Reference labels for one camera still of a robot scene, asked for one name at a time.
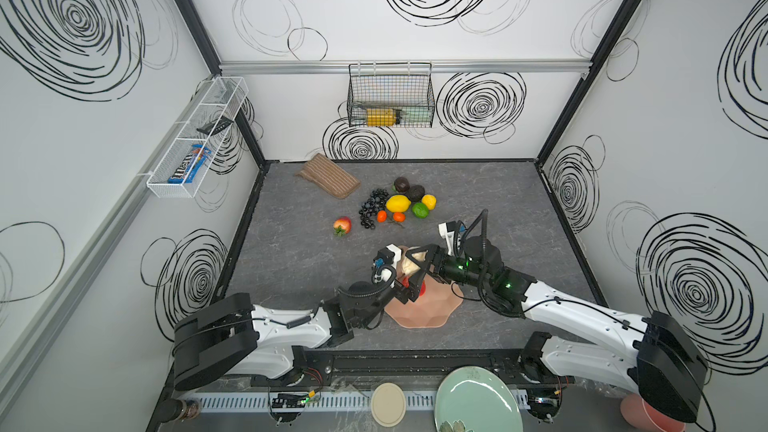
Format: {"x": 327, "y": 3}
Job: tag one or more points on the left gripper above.
{"x": 405, "y": 286}

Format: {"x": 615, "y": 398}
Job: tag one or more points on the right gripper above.
{"x": 432, "y": 261}

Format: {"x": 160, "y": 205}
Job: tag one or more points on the beige fake pear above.
{"x": 409, "y": 267}

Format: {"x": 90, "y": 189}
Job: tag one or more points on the pink wavy fruit bowl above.
{"x": 432, "y": 310}

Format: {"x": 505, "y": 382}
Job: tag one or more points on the dark fake avocado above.
{"x": 415, "y": 193}

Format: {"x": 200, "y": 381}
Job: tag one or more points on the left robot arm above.
{"x": 234, "y": 336}

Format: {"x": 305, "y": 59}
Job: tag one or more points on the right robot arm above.
{"x": 651, "y": 356}

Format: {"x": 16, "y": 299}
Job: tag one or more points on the green fake lime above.
{"x": 420, "y": 210}

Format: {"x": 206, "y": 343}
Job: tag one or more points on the small yellow fake lemon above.
{"x": 430, "y": 201}

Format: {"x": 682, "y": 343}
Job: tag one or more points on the large yellow fake lemon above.
{"x": 398, "y": 203}

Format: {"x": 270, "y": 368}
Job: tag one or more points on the black fake grape bunch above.
{"x": 372, "y": 207}

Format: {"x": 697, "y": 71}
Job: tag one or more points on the dark brown fake fig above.
{"x": 401, "y": 185}

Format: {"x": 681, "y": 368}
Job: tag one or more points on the red fake strawberry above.
{"x": 342, "y": 226}

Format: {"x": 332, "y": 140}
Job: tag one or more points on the beige round lid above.
{"x": 388, "y": 405}

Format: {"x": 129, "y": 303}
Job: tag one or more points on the green plate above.
{"x": 472, "y": 398}

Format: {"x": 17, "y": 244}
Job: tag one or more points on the brown folded cloth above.
{"x": 329, "y": 177}

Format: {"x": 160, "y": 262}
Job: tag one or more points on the green item in basket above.
{"x": 416, "y": 116}

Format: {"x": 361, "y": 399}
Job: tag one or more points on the yellow bottle in basket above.
{"x": 382, "y": 117}

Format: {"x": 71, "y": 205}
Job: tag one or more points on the pink cup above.
{"x": 642, "y": 416}

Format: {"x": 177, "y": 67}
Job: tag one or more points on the blue candy packet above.
{"x": 187, "y": 169}

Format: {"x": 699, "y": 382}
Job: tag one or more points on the black remote control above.
{"x": 215, "y": 127}

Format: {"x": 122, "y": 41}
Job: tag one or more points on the dark jar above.
{"x": 173, "y": 410}

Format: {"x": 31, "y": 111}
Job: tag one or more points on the white cable duct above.
{"x": 337, "y": 401}

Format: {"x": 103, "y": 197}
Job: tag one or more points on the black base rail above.
{"x": 408, "y": 366}

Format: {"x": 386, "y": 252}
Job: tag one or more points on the black wire wall basket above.
{"x": 387, "y": 85}

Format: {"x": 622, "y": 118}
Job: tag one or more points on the white wire wall shelf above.
{"x": 221, "y": 96}

